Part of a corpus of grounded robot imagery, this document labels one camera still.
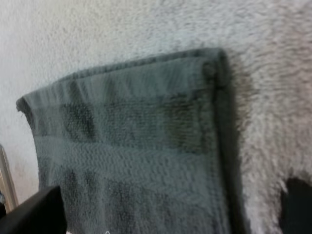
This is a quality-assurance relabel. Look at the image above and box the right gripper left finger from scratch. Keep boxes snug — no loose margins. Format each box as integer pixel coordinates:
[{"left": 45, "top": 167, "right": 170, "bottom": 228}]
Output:
[{"left": 0, "top": 185, "right": 68, "bottom": 234}]

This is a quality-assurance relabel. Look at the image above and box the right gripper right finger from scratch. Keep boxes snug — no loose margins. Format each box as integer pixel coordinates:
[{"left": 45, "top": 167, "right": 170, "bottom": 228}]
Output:
[{"left": 279, "top": 177, "right": 312, "bottom": 234}]

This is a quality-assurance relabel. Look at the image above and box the ribbed aluminium rail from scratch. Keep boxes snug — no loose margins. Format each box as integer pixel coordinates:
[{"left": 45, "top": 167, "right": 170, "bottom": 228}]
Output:
[{"left": 0, "top": 143, "right": 20, "bottom": 213}]

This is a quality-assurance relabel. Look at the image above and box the dark grey-green towel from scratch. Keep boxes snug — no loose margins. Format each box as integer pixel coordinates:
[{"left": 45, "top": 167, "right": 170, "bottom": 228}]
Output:
[{"left": 16, "top": 47, "right": 252, "bottom": 234}]

